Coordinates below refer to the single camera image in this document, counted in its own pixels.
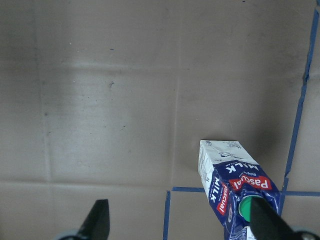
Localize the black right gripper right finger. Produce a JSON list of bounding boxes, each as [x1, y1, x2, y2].
[[250, 195, 320, 240]]

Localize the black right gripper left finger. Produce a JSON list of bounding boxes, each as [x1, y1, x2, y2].
[[75, 199, 110, 240]]

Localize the blue white Pascual milk carton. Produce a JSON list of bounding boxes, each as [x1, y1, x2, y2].
[[198, 140, 281, 240]]

